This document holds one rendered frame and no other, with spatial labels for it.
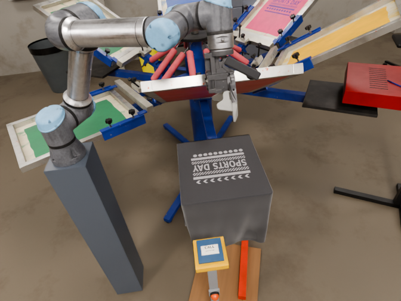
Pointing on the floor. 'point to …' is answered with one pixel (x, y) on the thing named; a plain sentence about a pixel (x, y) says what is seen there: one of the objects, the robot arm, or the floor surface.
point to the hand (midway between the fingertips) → (232, 115)
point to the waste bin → (51, 63)
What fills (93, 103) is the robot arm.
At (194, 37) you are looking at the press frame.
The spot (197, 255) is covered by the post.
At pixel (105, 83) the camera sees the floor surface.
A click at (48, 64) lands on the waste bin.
